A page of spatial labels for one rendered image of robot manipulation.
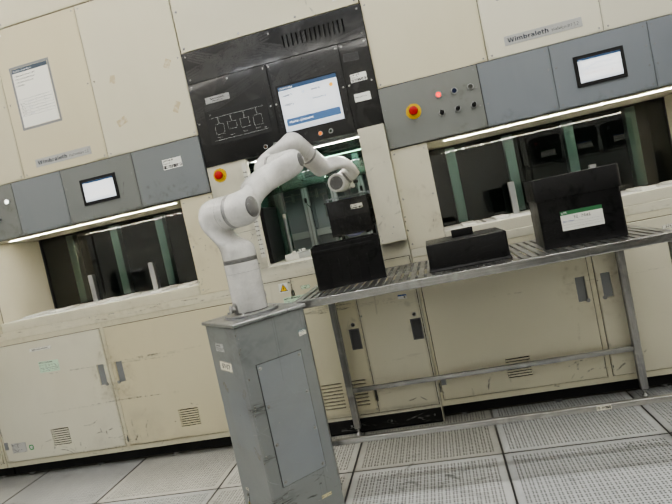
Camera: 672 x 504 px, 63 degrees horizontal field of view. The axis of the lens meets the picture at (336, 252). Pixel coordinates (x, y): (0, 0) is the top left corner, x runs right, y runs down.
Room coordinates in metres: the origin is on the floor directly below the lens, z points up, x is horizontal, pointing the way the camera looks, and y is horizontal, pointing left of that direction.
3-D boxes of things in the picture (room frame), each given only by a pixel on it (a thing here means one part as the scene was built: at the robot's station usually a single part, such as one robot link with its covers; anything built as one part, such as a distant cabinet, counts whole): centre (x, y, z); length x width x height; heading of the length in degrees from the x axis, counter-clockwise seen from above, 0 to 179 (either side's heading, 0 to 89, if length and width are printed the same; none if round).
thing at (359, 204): (2.84, -0.12, 1.06); 0.24 x 0.20 x 0.32; 79
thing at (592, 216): (2.02, -0.90, 0.89); 0.29 x 0.29 x 0.25; 76
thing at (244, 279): (1.92, 0.34, 0.85); 0.19 x 0.19 x 0.18
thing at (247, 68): (2.99, 0.02, 0.98); 0.95 x 0.88 x 1.95; 169
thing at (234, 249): (1.93, 0.36, 1.07); 0.19 x 0.12 x 0.24; 59
